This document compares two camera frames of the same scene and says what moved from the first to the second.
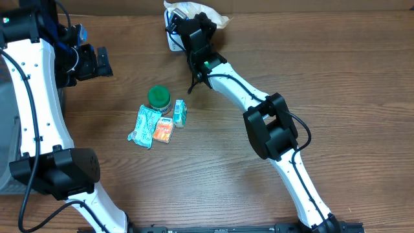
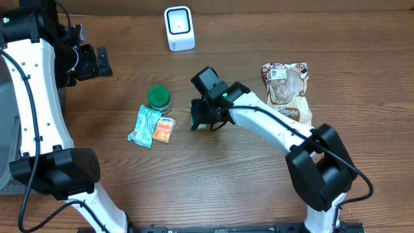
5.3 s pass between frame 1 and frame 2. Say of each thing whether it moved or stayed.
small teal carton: moved
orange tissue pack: stayed
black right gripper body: moved
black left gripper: stayed
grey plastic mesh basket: stayed
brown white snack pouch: moved
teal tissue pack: stayed
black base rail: stayed
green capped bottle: stayed
